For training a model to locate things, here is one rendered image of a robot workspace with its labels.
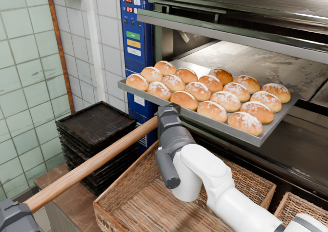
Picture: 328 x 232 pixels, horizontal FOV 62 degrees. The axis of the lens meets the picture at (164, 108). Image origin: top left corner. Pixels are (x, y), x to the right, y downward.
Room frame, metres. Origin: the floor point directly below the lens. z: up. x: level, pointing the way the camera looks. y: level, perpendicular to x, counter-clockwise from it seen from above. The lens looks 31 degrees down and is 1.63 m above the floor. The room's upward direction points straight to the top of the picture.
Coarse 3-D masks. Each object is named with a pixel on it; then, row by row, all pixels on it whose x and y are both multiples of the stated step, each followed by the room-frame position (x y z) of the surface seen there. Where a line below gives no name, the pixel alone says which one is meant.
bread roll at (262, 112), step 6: (252, 102) 0.70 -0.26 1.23; (258, 102) 0.70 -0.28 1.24; (240, 108) 0.72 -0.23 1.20; (246, 108) 0.69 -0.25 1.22; (252, 108) 0.68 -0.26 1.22; (258, 108) 0.68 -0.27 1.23; (264, 108) 0.67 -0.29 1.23; (252, 114) 0.67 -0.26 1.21; (258, 114) 0.66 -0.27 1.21; (264, 114) 0.66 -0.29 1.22; (270, 114) 0.66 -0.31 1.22; (264, 120) 0.65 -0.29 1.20; (270, 120) 0.66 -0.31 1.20
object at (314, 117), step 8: (296, 104) 0.78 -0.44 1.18; (304, 104) 0.78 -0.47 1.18; (312, 104) 0.78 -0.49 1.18; (288, 112) 0.78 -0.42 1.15; (296, 112) 0.76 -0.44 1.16; (304, 112) 0.75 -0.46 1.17; (312, 112) 0.73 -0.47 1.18; (320, 112) 0.73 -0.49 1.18; (312, 120) 0.73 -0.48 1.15; (320, 120) 0.72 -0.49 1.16
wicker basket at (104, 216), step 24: (144, 168) 0.96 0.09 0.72; (240, 168) 0.83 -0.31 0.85; (120, 192) 0.86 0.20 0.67; (144, 192) 0.93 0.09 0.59; (168, 192) 0.93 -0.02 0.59; (264, 192) 0.74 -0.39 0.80; (96, 216) 0.75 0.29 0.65; (120, 216) 0.80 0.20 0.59; (144, 216) 0.80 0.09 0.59; (168, 216) 0.80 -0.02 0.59; (192, 216) 0.79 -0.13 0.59; (216, 216) 0.80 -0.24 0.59
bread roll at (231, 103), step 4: (216, 92) 0.78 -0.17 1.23; (220, 92) 0.77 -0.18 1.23; (224, 92) 0.76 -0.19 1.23; (228, 92) 0.76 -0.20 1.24; (212, 96) 0.77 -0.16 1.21; (216, 96) 0.76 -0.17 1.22; (220, 96) 0.75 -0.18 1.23; (224, 96) 0.75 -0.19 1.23; (228, 96) 0.74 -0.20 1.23; (232, 96) 0.74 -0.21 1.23; (212, 100) 0.76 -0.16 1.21; (216, 100) 0.75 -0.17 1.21; (220, 100) 0.74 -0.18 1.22; (224, 100) 0.74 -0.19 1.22; (228, 100) 0.73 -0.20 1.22; (232, 100) 0.73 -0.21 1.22; (236, 100) 0.73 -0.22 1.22; (224, 104) 0.73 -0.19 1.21; (228, 104) 0.73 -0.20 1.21; (232, 104) 0.72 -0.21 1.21; (236, 104) 0.73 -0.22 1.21; (240, 104) 0.74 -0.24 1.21; (228, 108) 0.72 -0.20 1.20; (232, 108) 0.72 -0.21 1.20; (236, 108) 0.72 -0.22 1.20
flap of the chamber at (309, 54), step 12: (156, 24) 0.98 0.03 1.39; (168, 24) 0.94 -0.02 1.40; (180, 24) 0.91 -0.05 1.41; (216, 36) 0.82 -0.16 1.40; (228, 36) 0.79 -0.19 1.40; (240, 36) 0.77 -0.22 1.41; (264, 48) 0.71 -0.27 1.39; (276, 48) 0.69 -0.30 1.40; (288, 48) 0.68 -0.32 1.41; (300, 48) 0.66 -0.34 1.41; (312, 60) 0.63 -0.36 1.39; (324, 60) 0.62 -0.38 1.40
